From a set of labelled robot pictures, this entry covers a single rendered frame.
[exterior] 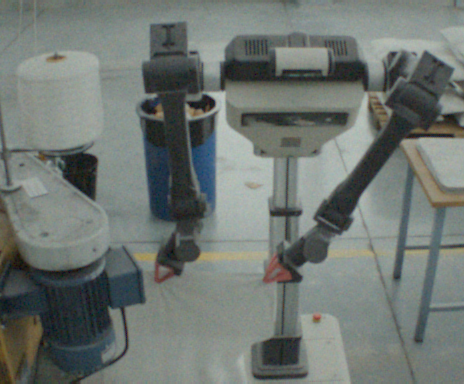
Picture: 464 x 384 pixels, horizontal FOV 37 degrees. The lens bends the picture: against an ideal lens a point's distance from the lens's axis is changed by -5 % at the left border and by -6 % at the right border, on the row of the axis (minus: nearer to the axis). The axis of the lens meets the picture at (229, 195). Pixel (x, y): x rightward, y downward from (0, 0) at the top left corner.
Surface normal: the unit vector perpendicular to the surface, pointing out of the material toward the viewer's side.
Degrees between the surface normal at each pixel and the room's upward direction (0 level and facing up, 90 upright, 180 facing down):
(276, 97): 40
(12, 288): 0
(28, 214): 0
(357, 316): 0
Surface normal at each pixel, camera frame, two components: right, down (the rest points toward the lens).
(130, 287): 0.42, 0.42
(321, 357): -0.01, -0.88
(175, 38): -0.02, -0.39
